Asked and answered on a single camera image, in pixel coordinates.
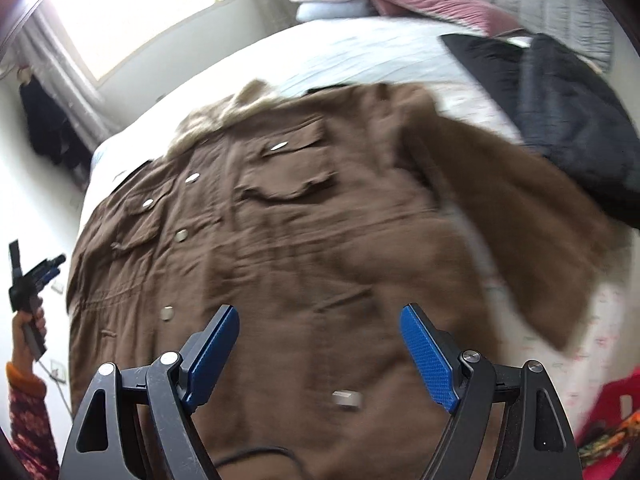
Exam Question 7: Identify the grey padded headboard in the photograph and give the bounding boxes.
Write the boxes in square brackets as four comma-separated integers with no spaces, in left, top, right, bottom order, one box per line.
[400,0,615,73]

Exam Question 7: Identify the window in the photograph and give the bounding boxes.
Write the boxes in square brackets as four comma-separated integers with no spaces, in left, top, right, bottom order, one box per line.
[42,0,231,83]

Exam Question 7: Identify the black cable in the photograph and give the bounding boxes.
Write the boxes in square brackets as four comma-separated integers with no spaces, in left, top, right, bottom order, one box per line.
[215,447,303,467]

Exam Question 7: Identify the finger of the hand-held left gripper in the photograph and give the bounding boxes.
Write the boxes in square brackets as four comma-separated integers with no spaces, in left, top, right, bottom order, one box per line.
[35,254,67,287]

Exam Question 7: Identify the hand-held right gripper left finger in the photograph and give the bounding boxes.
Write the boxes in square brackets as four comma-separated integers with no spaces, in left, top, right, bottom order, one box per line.
[60,304,240,480]

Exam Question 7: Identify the brown fur-collared jacket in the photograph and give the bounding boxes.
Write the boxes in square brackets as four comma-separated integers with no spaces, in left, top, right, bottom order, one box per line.
[65,80,623,480]

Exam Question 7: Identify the light blue pillow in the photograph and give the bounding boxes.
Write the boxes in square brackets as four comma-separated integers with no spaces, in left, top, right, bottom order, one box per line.
[296,1,373,23]

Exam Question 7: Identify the red floral cloth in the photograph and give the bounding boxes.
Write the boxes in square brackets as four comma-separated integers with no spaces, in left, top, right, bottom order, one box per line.
[575,377,640,480]

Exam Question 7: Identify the person's left hand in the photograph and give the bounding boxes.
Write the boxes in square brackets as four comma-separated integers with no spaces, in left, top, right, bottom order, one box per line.
[11,306,48,371]

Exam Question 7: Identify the grey curtain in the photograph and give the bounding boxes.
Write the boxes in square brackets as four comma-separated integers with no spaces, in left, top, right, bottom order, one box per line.
[12,7,118,153]

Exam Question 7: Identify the dark hanging clothes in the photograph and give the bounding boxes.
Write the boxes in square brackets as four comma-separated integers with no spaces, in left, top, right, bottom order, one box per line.
[17,67,93,168]

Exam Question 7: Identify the bed with white sheet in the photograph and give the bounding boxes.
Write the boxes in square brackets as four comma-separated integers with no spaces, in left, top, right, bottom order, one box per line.
[77,15,640,441]

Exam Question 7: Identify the black garment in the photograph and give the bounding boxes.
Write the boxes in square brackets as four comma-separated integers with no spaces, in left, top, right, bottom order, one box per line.
[440,32,640,233]

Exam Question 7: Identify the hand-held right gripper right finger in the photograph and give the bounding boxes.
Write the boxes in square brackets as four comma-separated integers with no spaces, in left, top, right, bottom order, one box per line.
[398,303,583,480]

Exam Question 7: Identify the person's left forearm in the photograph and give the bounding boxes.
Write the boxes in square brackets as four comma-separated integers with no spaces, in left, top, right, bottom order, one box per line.
[4,360,61,480]

